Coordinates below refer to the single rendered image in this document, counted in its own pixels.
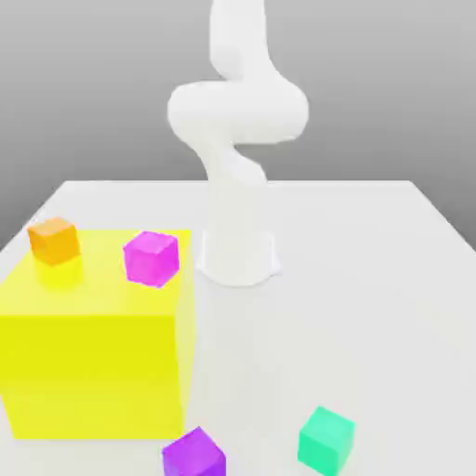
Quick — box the small magenta cube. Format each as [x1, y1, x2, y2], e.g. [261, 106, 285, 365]
[122, 230, 181, 290]

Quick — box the small orange cube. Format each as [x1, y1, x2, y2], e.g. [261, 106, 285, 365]
[26, 216, 82, 267]

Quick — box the small green cube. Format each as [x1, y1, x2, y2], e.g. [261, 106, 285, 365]
[297, 405, 357, 476]

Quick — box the small purple cube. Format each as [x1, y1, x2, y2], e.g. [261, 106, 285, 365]
[161, 426, 227, 476]

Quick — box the large yellow box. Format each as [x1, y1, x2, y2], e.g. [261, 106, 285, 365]
[0, 229, 198, 441]

